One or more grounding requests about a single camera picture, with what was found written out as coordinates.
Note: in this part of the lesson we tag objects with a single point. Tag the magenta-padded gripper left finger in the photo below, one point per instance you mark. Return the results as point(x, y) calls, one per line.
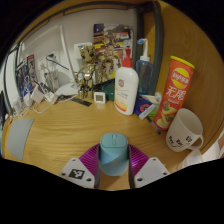
point(75, 171)

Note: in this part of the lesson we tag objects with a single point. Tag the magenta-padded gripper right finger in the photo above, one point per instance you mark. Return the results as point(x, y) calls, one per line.
point(153, 170)

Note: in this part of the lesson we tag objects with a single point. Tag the light blue computer mouse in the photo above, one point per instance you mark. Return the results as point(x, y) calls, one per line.
point(113, 156)

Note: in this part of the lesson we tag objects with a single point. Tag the grey mouse pad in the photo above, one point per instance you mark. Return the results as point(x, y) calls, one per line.
point(19, 136)

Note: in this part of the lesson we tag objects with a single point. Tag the clear plastic container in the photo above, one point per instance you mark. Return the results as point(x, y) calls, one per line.
point(191, 158)

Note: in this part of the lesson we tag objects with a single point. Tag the white printed mug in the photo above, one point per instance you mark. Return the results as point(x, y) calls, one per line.
point(183, 130)

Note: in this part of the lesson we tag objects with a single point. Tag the small blue white box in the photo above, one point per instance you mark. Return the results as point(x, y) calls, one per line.
point(142, 107)

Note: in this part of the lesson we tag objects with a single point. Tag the small white cube clock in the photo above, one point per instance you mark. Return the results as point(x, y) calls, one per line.
point(99, 97)

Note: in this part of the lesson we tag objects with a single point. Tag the white power strip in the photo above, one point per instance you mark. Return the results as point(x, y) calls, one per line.
point(51, 97)

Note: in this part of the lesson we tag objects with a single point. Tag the white desk lamp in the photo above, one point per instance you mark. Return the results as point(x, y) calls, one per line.
point(68, 90)

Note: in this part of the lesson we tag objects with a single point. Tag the red chips can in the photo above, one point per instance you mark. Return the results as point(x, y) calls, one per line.
point(175, 90)

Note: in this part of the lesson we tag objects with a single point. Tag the white charger block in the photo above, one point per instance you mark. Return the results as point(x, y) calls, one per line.
point(37, 94)

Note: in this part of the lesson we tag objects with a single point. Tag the dark green round object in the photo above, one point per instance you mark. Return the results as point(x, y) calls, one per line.
point(108, 91)

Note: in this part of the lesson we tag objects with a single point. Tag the white red-pump lotion bottle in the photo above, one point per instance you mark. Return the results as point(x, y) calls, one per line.
point(126, 86)

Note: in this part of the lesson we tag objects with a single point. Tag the blue squeeze wash bottle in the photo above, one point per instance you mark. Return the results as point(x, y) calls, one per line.
point(144, 75)

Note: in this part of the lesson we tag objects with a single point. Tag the black bag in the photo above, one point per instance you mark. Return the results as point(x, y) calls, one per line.
point(2, 106)

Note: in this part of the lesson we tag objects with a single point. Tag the blue robot model kit box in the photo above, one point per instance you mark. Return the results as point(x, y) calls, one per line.
point(26, 76)

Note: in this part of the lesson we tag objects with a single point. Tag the colourful printed box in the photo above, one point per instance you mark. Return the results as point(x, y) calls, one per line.
point(113, 31)

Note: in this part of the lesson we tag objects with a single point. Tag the white wall socket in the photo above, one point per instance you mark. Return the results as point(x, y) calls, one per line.
point(42, 63)
point(56, 53)

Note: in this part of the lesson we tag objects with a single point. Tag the dark grey metal frame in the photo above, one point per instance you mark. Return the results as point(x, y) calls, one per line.
point(157, 50)

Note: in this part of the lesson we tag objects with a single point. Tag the white wall-mounted box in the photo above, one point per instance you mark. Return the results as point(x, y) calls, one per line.
point(80, 48)

